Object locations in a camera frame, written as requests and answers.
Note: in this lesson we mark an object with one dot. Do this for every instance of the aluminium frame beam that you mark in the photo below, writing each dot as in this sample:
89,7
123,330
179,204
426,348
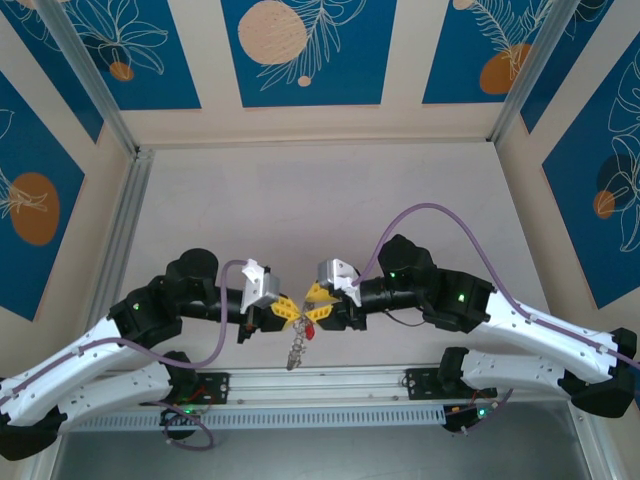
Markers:
587,450

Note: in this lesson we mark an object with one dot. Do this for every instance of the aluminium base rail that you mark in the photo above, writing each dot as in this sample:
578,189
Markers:
320,385

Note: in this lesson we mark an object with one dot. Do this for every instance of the metal disc with key rings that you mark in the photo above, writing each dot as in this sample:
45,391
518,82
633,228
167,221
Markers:
296,352

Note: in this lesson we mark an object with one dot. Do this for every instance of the aluminium side rail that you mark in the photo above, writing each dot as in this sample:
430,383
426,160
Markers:
127,225

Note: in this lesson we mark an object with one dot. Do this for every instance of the aluminium frame post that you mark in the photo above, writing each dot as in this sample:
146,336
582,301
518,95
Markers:
90,80
545,65

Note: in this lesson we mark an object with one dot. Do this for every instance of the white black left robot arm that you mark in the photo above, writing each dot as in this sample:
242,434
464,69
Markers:
65,370

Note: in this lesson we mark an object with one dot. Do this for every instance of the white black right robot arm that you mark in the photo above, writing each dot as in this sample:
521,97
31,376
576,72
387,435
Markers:
540,330

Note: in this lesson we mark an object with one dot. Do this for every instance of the blue floral wall panel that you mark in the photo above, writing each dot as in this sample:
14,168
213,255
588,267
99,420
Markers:
575,75
450,75
165,90
60,95
20,280
575,200
310,95

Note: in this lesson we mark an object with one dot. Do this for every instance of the red key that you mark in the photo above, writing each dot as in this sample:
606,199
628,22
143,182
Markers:
311,332

